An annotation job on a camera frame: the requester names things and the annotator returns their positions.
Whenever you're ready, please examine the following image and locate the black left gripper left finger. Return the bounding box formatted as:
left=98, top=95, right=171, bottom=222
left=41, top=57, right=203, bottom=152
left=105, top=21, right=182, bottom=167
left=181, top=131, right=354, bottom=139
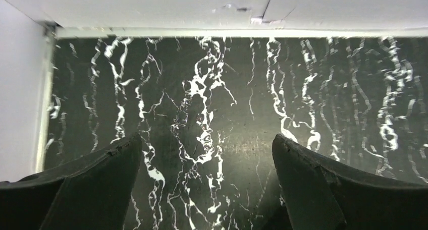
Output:
left=1, top=133, right=142, bottom=229

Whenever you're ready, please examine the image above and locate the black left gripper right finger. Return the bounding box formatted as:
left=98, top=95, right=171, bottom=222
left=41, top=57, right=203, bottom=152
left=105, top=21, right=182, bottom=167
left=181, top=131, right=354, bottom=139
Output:
left=272, top=134, right=427, bottom=229

